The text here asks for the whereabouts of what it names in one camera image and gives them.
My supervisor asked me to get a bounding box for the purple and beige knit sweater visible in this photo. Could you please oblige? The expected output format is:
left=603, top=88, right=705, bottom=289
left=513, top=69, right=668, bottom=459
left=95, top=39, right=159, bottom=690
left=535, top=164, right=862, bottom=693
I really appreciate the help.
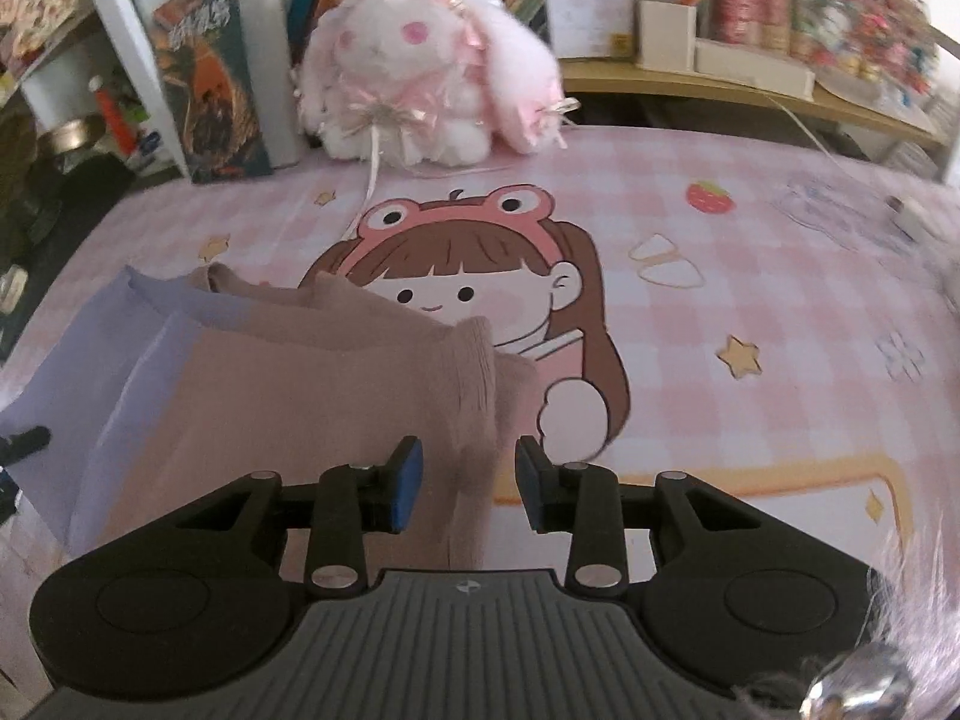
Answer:
left=0, top=264, right=541, bottom=571

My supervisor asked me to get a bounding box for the white shallow tray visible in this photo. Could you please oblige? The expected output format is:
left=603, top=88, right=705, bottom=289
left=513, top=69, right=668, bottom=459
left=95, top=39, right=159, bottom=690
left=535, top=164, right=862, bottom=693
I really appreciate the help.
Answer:
left=694, top=41, right=817, bottom=100

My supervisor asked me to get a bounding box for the clear plastic packet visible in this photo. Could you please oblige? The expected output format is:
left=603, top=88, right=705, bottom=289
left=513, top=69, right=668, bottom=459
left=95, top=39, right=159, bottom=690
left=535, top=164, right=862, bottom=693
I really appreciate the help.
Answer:
left=776, top=169, right=901, bottom=245

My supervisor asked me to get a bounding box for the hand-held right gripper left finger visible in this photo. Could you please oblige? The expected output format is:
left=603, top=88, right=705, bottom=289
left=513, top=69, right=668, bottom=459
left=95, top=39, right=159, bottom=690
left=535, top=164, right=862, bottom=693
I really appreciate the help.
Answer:
left=176, top=435, right=425, bottom=595

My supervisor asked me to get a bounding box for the white shelf frame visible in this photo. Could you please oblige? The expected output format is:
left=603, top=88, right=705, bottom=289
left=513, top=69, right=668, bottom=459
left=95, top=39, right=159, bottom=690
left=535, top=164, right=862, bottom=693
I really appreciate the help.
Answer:
left=71, top=0, right=188, bottom=179

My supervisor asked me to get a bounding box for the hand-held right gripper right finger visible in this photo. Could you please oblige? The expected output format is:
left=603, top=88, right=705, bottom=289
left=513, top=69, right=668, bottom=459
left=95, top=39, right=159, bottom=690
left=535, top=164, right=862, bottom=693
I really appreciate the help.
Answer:
left=514, top=435, right=762, bottom=595

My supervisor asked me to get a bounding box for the white tape roll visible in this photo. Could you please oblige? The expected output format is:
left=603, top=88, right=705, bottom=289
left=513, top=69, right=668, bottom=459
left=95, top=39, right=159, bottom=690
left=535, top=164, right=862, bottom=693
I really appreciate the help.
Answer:
left=0, top=266, right=29, bottom=314

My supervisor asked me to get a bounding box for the row of patterned tape rolls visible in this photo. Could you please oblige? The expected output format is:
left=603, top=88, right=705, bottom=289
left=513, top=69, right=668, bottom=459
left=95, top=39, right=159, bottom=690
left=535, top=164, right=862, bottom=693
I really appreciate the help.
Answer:
left=712, top=0, right=938, bottom=91

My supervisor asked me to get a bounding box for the wooden shelf board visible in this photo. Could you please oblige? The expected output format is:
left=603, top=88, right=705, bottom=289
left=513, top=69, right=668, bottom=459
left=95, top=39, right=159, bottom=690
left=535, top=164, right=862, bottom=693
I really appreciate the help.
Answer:
left=559, top=60, right=950, bottom=155

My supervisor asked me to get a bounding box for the white cable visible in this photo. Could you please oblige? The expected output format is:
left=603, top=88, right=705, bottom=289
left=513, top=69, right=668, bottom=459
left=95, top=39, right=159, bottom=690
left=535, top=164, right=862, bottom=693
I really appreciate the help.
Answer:
left=765, top=94, right=848, bottom=166

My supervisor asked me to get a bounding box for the white pink plush bunny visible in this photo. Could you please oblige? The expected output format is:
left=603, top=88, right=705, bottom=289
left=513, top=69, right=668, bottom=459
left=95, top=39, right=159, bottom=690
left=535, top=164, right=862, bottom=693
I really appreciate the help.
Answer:
left=292, top=0, right=578, bottom=166

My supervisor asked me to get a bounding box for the pink checked cartoon desk mat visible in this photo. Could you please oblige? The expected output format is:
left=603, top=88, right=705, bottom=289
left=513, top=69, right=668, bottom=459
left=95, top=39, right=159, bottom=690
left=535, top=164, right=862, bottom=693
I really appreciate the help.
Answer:
left=0, top=124, right=960, bottom=616

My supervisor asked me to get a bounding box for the white pen holder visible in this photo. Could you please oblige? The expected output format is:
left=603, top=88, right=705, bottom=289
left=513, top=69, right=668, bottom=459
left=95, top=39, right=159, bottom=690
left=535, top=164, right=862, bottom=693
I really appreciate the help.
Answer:
left=634, top=0, right=698, bottom=70

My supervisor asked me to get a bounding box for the metal bowl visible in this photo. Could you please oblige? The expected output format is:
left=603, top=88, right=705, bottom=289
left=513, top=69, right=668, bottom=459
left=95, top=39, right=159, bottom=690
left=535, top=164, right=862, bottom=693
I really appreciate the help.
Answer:
left=39, top=118, right=102, bottom=157

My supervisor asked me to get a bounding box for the small white plug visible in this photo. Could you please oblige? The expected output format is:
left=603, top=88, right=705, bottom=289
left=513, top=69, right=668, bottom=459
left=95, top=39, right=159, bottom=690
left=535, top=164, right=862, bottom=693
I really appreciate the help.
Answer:
left=887, top=196, right=935, bottom=239

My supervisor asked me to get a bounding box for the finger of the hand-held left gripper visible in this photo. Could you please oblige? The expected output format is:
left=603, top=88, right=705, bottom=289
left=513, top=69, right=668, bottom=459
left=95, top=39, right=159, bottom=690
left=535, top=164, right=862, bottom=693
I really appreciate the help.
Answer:
left=0, top=426, right=52, bottom=466

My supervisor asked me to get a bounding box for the olive green bag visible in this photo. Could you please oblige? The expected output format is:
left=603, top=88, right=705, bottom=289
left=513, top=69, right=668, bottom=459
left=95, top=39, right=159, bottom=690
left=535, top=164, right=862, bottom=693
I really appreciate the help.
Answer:
left=0, top=112, right=42, bottom=241

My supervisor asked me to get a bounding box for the dark illustrated boxed book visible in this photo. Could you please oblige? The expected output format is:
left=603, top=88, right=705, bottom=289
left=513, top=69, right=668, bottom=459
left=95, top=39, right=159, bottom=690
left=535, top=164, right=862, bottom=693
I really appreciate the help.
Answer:
left=124, top=0, right=301, bottom=185

